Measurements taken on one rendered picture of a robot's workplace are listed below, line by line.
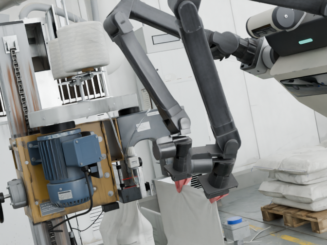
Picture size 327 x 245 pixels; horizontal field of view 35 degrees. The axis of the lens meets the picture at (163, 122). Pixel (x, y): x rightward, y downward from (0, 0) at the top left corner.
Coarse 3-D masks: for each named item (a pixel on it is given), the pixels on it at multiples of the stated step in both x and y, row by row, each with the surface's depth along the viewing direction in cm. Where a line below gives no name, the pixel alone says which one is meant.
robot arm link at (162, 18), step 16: (128, 0) 165; (112, 16) 162; (128, 16) 164; (144, 16) 168; (160, 16) 170; (112, 32) 167; (176, 32) 173; (208, 32) 176; (224, 32) 176; (224, 48) 175
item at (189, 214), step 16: (160, 192) 195; (176, 192) 181; (192, 192) 169; (160, 208) 198; (176, 208) 183; (192, 208) 172; (208, 208) 157; (176, 224) 186; (192, 224) 175; (208, 224) 160; (176, 240) 187; (192, 240) 177; (208, 240) 163
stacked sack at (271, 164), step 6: (294, 150) 500; (300, 150) 493; (306, 150) 488; (312, 150) 487; (270, 156) 501; (276, 156) 490; (282, 156) 485; (288, 156) 482; (258, 162) 502; (264, 162) 492; (270, 162) 483; (276, 162) 475; (252, 168) 509; (258, 168) 495; (264, 168) 485; (270, 168) 477; (276, 168) 471
